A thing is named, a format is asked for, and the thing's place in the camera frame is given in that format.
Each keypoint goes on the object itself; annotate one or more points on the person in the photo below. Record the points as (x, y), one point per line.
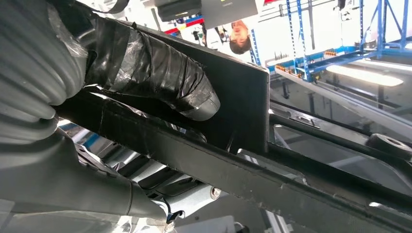
(239, 35)

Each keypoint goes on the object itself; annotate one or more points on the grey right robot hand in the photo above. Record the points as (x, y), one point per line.
(154, 70)

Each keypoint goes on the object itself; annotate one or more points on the black box with yellow mark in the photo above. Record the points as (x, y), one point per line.
(228, 14)

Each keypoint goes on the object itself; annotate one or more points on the blue metal rack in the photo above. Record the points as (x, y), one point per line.
(381, 29)

